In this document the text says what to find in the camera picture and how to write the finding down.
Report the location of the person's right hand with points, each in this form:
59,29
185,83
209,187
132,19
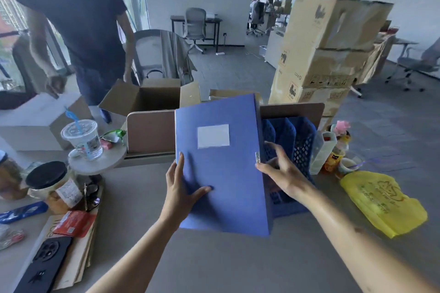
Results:
290,179

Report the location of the person's left hand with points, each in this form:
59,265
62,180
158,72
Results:
175,196

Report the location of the person's right thumb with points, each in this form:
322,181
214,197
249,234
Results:
265,166

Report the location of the person's left thumb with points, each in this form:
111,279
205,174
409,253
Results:
200,192

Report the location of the blue file box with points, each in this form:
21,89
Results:
223,172

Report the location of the person's left forearm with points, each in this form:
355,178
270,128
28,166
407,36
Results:
137,258

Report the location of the person's right forearm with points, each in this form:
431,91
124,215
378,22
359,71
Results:
357,248

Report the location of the blue plastic file rack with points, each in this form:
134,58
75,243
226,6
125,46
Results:
299,141

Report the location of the white plastic holder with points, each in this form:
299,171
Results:
323,152

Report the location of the white mug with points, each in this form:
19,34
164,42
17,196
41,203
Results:
349,165

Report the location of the flat cardboard box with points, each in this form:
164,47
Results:
309,95
323,68

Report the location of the pink flower toy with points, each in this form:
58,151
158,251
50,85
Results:
341,128

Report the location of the round white stand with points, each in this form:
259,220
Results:
106,160

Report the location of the green snack packet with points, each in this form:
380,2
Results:
115,135

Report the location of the open cardboard box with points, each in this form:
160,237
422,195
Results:
154,97

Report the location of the pink small packet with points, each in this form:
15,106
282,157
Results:
106,144

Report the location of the black sunglasses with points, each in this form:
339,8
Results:
91,196

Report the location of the white low cabinet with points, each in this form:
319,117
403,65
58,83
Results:
274,49

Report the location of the yellow plastic bag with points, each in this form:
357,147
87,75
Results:
381,201

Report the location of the clear plastic cup with straw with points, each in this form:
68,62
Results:
84,140

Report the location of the red packet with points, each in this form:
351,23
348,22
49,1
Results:
74,223

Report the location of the brown paper bag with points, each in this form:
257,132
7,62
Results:
77,258

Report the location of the chair draped with grey cloth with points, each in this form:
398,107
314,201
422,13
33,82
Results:
165,52

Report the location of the glass jar with black lid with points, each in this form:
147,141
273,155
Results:
51,183

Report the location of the black desk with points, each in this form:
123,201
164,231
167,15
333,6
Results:
213,23

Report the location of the large cardboard box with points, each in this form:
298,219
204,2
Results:
337,21

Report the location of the black phone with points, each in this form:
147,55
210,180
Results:
43,263

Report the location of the blue flat packet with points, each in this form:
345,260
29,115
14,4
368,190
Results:
22,213

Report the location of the white carton box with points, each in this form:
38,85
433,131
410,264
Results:
31,121

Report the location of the grey mesh office chair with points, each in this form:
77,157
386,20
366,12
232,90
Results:
416,61

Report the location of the glass jar with brown contents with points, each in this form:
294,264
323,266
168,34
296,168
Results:
9,176

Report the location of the clear plastic wrapper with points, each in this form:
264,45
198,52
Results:
11,237

